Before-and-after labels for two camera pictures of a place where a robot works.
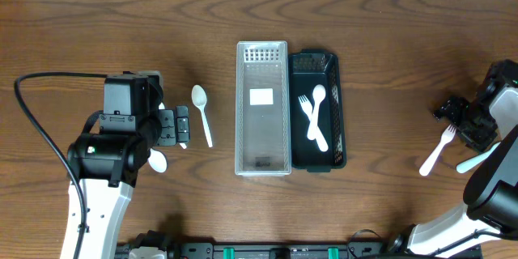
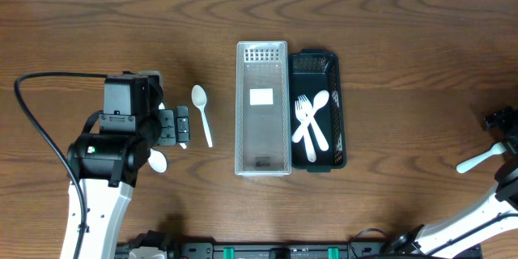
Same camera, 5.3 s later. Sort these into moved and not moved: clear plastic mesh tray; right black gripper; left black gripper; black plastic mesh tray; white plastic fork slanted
Moved: white plastic fork slanted; right black gripper
Not moved: black plastic mesh tray; clear plastic mesh tray; left black gripper
